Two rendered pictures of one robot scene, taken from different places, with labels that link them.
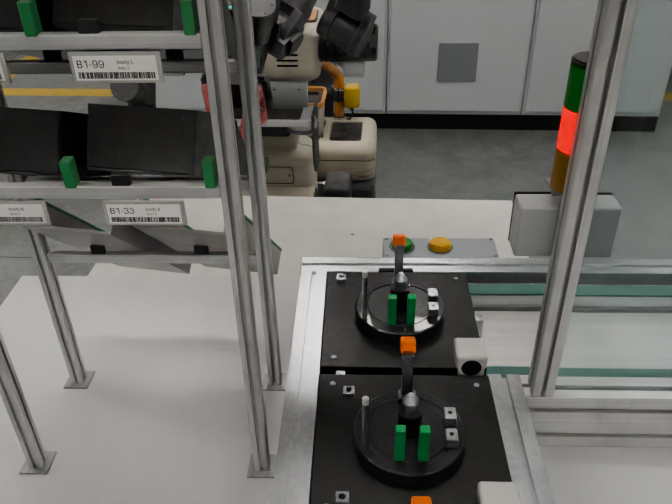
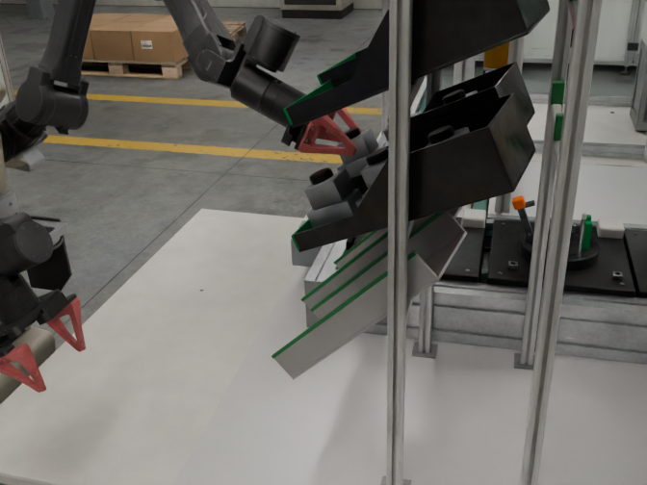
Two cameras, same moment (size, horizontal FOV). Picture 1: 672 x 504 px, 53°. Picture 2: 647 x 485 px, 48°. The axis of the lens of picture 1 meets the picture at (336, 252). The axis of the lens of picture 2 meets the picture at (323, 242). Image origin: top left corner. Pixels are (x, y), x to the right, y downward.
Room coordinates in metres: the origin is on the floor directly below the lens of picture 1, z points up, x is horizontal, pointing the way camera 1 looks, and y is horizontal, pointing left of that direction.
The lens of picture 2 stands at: (0.75, 1.15, 1.61)
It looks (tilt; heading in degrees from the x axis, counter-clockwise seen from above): 27 degrees down; 283
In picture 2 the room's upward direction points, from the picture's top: 2 degrees counter-clockwise
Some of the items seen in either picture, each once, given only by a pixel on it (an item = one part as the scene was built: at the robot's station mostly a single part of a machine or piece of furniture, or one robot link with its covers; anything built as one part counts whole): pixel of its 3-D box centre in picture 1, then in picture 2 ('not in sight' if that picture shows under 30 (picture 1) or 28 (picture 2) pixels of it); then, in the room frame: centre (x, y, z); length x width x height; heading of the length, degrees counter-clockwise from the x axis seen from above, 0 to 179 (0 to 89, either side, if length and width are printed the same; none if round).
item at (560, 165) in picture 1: (574, 168); (498, 52); (0.72, -0.28, 1.28); 0.05 x 0.05 x 0.05
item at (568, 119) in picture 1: (582, 128); not in sight; (0.72, -0.28, 1.33); 0.05 x 0.05 x 0.05
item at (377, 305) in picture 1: (399, 310); not in sight; (0.85, -0.10, 0.98); 0.14 x 0.14 x 0.02
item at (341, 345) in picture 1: (399, 319); (418, 244); (0.85, -0.10, 0.96); 0.24 x 0.24 x 0.02; 87
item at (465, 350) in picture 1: (469, 357); (474, 222); (0.74, -0.19, 0.97); 0.05 x 0.05 x 0.04; 87
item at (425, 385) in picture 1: (409, 417); (560, 231); (0.59, -0.09, 1.01); 0.24 x 0.24 x 0.13; 87
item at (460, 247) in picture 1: (438, 260); (321, 230); (1.06, -0.19, 0.93); 0.21 x 0.07 x 0.06; 87
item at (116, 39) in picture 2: not in sight; (135, 43); (3.88, -5.23, 0.20); 1.20 x 0.80 x 0.41; 175
